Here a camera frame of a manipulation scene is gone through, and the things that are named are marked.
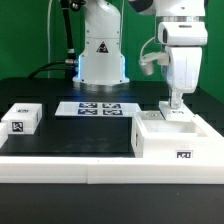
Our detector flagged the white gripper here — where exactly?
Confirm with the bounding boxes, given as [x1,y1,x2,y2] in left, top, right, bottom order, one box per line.
[158,22,208,108]

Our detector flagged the white cabinet body box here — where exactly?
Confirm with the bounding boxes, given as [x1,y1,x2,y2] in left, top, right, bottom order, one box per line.
[131,111,224,161]

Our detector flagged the small white cabinet top block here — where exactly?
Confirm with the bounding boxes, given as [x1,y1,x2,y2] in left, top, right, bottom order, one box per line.
[1,103,42,134]

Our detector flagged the white marker base sheet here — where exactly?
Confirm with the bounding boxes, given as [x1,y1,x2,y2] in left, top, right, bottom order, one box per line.
[55,101,141,117]

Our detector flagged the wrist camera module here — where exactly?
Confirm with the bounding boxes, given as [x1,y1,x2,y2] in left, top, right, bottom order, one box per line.
[139,37,169,76]

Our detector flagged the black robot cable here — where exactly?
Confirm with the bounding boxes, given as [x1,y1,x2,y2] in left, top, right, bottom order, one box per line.
[27,0,86,80]

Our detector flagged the white cable on wall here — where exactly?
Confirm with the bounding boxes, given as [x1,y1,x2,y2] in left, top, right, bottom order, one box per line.
[46,0,54,79]

